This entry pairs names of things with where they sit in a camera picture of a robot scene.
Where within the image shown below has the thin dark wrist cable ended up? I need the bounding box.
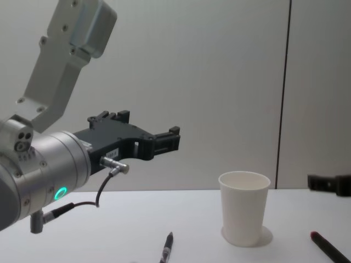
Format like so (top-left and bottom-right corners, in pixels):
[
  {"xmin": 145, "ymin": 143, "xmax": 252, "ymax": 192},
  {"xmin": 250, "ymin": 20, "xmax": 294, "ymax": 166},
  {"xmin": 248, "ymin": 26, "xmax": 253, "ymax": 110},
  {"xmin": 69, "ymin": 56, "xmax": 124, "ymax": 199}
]
[{"xmin": 29, "ymin": 156, "xmax": 130, "ymax": 234}]

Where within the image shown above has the black pen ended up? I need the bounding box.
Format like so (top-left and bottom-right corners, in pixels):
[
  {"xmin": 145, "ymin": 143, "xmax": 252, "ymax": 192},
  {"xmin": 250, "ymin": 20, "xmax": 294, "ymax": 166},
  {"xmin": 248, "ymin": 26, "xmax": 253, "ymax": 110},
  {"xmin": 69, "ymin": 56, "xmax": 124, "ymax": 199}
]
[{"xmin": 159, "ymin": 231, "xmax": 174, "ymax": 263}]

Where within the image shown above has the white paper cup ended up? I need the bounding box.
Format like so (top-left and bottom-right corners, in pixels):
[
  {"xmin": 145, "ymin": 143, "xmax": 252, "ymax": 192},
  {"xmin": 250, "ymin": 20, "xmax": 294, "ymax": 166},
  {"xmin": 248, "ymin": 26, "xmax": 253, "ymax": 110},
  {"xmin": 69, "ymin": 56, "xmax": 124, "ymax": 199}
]
[{"xmin": 218, "ymin": 171, "xmax": 271, "ymax": 247}]

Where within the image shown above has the black marker with red cap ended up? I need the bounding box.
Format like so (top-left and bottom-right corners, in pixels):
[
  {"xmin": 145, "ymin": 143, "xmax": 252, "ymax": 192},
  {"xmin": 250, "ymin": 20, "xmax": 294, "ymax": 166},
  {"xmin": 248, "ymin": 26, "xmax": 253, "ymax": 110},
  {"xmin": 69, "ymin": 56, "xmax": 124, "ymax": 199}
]
[{"xmin": 310, "ymin": 231, "xmax": 351, "ymax": 263}]

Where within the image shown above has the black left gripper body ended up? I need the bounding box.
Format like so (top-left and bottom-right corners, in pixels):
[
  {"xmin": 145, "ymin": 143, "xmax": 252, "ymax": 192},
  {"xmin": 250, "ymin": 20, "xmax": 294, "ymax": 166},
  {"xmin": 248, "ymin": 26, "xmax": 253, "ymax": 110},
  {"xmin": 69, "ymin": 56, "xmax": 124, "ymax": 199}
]
[{"xmin": 72, "ymin": 122, "xmax": 146, "ymax": 176}]

